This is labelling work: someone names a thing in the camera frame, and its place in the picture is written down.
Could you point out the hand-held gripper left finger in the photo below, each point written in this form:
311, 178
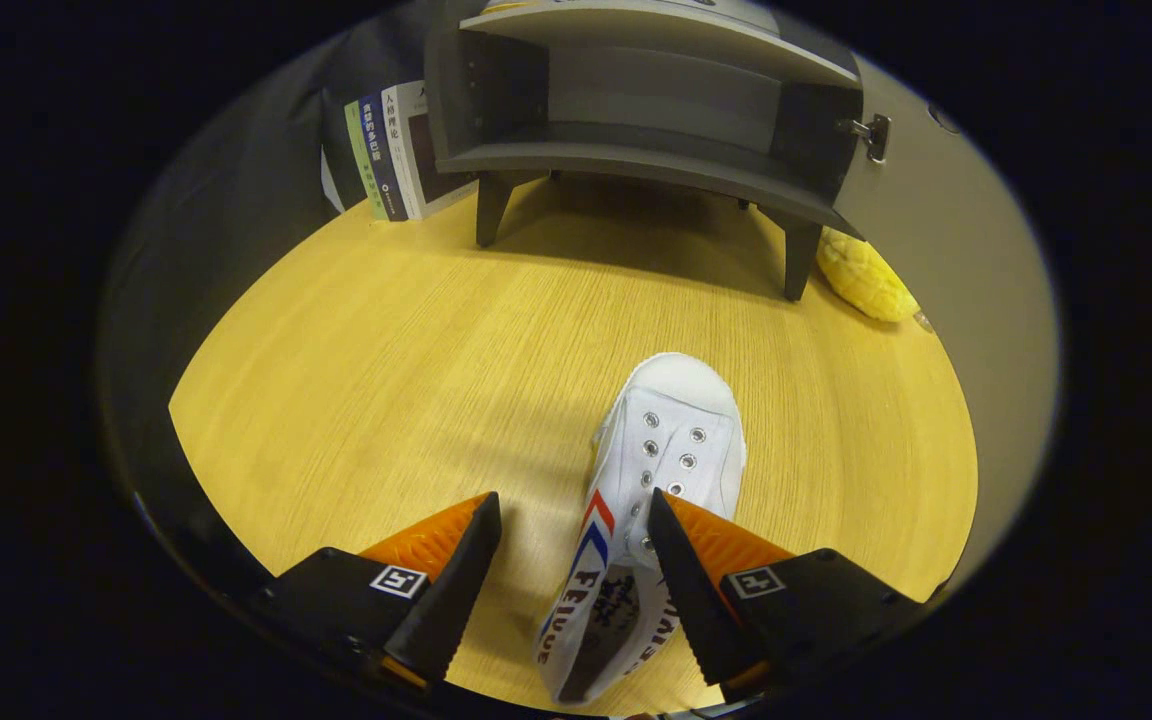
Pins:
451, 590

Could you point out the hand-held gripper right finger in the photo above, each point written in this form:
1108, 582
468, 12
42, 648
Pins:
696, 600

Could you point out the white canvas shoe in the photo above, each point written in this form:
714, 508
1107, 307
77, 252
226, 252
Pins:
676, 410

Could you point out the dark grey shoe cabinet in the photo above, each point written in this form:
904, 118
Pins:
636, 165

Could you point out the yellow textured bun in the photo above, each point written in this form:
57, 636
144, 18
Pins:
866, 278

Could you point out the dark blue spine book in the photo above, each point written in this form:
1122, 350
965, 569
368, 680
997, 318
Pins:
382, 155

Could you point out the white cover book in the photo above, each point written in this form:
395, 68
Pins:
418, 150

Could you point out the black backdrop cloth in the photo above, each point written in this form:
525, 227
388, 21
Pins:
236, 200

